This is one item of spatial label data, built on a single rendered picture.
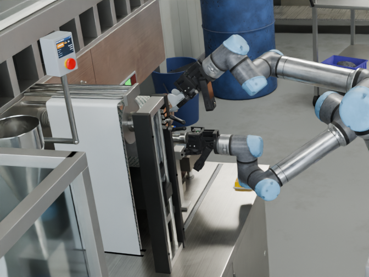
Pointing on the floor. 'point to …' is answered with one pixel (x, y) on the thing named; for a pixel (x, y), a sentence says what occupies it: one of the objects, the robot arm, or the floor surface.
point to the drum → (263, 29)
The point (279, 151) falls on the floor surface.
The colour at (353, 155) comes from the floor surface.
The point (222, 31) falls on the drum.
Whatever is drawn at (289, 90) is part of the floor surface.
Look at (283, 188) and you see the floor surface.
